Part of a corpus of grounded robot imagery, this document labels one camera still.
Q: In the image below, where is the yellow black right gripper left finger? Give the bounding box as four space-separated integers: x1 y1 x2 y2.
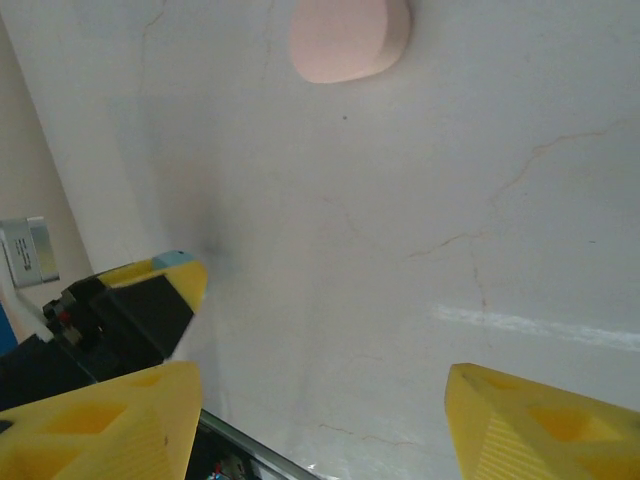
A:
0 361 204 480

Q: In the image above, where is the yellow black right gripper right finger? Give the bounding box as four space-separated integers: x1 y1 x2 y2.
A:
444 362 640 480

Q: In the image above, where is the pink earbud charging case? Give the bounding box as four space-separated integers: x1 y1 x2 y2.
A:
288 0 414 85

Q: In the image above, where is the white table cover sheet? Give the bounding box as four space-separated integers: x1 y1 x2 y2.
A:
0 0 640 480

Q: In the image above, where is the silver metal bracket with label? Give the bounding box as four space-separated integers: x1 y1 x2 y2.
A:
0 216 61 290

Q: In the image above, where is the wide aluminium base rail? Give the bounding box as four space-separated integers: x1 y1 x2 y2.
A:
197 407 324 480

